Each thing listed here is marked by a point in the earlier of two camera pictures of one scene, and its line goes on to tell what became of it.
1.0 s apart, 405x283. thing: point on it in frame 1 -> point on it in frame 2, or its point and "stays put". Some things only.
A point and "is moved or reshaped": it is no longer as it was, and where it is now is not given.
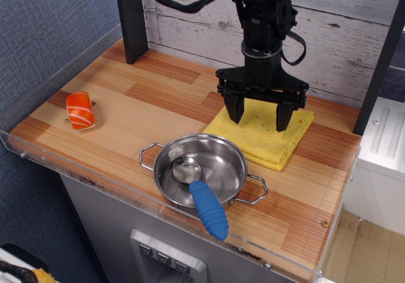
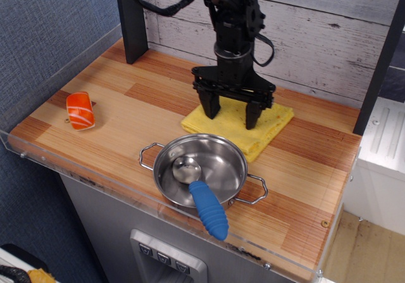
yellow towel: [257, 132] is moved or reshaped
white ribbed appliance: [376, 190] stays put
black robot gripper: [262, 78] -> [234, 77]
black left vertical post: [131, 16] stays put
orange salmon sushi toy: [80, 111] stays put
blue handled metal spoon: [188, 170] stays put
